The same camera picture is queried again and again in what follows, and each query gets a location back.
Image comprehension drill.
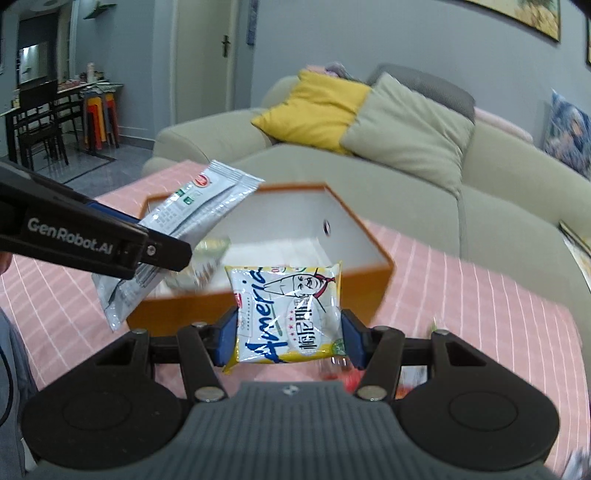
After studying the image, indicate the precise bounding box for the grey houndstooth pillow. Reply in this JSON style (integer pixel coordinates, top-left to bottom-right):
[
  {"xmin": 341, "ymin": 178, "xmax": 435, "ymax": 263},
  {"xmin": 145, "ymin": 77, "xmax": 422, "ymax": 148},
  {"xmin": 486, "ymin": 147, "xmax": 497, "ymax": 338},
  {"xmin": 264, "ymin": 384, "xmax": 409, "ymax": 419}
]
[{"xmin": 367, "ymin": 63, "xmax": 476, "ymax": 123}]

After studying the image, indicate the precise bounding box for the yellow framed wall picture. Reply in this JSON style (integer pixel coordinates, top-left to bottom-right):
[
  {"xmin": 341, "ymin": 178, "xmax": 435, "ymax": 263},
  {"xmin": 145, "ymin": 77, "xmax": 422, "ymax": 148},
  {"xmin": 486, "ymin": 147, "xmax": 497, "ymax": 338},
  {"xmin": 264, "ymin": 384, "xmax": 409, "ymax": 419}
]
[{"xmin": 463, "ymin": 0, "xmax": 562, "ymax": 45}]

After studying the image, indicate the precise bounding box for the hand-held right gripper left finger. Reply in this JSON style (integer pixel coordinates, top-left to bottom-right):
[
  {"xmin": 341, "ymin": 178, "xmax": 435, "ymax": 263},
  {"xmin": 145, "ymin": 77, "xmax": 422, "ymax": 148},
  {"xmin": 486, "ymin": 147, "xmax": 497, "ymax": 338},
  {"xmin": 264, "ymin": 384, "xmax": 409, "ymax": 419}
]
[{"xmin": 97, "ymin": 307, "xmax": 239, "ymax": 403}]

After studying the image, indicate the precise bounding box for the pink cushion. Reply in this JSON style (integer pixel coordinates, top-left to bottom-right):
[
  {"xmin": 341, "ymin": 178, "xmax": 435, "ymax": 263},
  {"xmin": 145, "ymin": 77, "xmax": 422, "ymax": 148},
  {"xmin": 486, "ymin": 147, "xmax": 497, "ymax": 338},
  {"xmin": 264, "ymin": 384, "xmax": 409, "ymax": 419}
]
[{"xmin": 473, "ymin": 106, "xmax": 533, "ymax": 145}]

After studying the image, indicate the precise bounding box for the beige sofa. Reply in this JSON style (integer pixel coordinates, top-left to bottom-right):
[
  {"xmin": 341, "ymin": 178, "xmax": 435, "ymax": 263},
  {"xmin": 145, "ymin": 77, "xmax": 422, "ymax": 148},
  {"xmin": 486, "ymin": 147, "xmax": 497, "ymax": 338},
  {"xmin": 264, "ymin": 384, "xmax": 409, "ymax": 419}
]
[{"xmin": 141, "ymin": 65, "xmax": 591, "ymax": 298}]

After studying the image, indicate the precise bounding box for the black dining chair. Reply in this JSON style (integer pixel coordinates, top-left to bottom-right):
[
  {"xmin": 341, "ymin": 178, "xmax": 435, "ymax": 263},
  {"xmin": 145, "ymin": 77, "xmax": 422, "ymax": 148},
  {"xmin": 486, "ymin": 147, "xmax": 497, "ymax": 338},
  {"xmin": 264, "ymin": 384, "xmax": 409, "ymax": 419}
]
[{"xmin": 6, "ymin": 80, "xmax": 71, "ymax": 171}]

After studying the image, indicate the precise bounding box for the red yellow snack packet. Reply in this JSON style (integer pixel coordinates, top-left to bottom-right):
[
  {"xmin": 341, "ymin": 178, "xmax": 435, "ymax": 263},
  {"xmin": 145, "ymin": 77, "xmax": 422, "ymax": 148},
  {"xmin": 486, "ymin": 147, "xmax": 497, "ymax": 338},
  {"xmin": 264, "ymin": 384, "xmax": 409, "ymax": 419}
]
[{"xmin": 318, "ymin": 357, "xmax": 416, "ymax": 398}]

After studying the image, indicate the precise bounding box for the orange cardboard box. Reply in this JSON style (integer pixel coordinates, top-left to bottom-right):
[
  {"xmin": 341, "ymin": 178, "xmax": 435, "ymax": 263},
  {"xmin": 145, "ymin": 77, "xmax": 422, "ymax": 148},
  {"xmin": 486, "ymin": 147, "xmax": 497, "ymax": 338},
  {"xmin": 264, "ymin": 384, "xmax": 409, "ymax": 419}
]
[{"xmin": 126, "ymin": 182, "xmax": 396, "ymax": 339}]

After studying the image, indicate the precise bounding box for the pink checked tablecloth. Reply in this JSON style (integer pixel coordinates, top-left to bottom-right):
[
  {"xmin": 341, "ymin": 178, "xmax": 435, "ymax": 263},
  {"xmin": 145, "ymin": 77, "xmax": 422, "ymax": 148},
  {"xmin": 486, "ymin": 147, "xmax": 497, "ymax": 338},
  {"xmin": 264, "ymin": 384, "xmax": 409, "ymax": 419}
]
[{"xmin": 0, "ymin": 159, "xmax": 583, "ymax": 480}]

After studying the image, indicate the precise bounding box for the printed figure pillow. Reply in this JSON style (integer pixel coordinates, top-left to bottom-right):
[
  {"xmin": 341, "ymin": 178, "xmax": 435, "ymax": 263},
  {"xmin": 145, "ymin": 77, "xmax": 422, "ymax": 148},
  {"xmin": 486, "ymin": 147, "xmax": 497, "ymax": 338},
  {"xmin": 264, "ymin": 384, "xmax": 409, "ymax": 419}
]
[{"xmin": 542, "ymin": 89, "xmax": 591, "ymax": 180}]

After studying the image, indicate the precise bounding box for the silver snack packet red logo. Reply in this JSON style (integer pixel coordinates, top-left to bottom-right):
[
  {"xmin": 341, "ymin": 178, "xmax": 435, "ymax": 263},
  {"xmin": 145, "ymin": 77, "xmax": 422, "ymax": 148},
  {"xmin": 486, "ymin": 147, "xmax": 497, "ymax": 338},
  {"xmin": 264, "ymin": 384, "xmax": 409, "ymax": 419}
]
[{"xmin": 91, "ymin": 159, "xmax": 265, "ymax": 333}]

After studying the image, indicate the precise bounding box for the person's grey clothing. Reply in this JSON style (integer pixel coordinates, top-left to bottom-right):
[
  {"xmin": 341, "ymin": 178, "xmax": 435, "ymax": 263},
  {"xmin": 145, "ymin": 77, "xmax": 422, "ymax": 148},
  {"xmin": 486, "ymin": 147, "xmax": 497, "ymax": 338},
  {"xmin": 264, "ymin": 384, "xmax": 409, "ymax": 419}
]
[{"xmin": 0, "ymin": 307, "xmax": 40, "ymax": 480}]

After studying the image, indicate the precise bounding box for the grey door with handle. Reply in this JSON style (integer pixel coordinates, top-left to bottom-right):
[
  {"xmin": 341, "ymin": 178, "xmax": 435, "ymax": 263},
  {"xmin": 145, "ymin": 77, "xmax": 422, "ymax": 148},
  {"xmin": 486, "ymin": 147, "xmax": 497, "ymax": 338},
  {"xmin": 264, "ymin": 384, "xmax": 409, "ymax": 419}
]
[{"xmin": 185, "ymin": 0, "xmax": 253, "ymax": 126}]

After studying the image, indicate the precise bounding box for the beige pillow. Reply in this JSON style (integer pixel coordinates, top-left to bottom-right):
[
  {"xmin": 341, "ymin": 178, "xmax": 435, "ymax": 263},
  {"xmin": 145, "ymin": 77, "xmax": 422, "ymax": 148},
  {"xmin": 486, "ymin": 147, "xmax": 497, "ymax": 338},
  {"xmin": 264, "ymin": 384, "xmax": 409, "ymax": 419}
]
[{"xmin": 339, "ymin": 72, "xmax": 476, "ymax": 198}]

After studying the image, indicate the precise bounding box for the stack of colourful stools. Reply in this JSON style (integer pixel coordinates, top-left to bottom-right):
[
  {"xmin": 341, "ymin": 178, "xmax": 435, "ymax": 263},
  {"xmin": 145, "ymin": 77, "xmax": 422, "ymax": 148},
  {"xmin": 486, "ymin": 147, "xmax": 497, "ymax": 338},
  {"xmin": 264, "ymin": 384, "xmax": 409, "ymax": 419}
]
[{"xmin": 80, "ymin": 90, "xmax": 122, "ymax": 151}]

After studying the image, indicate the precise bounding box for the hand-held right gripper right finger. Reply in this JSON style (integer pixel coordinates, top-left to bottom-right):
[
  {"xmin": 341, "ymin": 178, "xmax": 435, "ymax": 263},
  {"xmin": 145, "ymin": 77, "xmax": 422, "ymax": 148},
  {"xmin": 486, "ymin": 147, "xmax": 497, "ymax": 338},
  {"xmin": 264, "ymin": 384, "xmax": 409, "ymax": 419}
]
[{"xmin": 341, "ymin": 308, "xmax": 491, "ymax": 401}]

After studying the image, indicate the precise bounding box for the blue wall poster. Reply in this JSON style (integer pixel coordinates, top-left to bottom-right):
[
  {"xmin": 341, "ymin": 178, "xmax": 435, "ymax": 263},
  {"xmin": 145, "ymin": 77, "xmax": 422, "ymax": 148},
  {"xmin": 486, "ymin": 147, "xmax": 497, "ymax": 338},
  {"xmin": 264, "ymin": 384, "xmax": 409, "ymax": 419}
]
[{"xmin": 246, "ymin": 0, "xmax": 260, "ymax": 47}]

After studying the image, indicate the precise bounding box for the yellow white snack packet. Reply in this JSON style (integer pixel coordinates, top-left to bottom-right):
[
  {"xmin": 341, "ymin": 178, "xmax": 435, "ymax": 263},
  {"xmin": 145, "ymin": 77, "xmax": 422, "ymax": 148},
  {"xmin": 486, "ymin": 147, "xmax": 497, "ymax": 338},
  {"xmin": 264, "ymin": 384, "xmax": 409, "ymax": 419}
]
[{"xmin": 222, "ymin": 261, "xmax": 345, "ymax": 376}]

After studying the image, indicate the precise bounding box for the dining table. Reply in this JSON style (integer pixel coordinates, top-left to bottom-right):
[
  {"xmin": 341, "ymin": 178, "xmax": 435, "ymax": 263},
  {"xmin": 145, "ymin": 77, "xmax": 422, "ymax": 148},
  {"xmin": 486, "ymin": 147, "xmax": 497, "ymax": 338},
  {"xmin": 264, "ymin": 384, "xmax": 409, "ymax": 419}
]
[{"xmin": 0, "ymin": 79, "xmax": 125, "ymax": 121}]

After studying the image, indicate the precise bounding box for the yellow green chips packet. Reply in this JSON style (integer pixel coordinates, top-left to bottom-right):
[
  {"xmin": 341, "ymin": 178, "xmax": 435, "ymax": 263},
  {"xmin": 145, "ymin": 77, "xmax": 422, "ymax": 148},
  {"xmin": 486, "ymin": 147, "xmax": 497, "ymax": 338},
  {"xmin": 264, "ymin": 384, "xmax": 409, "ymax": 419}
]
[{"xmin": 161, "ymin": 235, "xmax": 232, "ymax": 292}]

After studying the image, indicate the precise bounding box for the yellow pillow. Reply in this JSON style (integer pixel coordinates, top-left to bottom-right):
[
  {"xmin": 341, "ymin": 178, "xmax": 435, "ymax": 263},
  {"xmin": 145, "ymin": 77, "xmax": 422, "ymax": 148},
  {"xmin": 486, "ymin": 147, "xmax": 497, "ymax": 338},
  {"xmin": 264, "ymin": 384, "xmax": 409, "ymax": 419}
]
[{"xmin": 251, "ymin": 69, "xmax": 373, "ymax": 156}]

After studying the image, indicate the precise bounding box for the book on sofa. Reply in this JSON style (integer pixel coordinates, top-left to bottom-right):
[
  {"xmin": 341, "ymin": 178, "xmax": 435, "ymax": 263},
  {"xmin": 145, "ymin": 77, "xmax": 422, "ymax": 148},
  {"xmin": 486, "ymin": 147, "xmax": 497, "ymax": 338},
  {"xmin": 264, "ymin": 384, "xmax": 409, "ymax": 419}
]
[{"xmin": 558, "ymin": 220, "xmax": 591, "ymax": 283}]

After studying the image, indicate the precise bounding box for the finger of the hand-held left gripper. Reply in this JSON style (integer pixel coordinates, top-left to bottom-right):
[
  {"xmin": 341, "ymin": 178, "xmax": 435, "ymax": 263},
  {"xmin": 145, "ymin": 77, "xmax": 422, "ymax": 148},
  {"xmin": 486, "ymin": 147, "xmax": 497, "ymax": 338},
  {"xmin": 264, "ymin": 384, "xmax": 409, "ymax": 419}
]
[
  {"xmin": 124, "ymin": 233, "xmax": 193, "ymax": 280},
  {"xmin": 0, "ymin": 161, "xmax": 141, "ymax": 229}
]

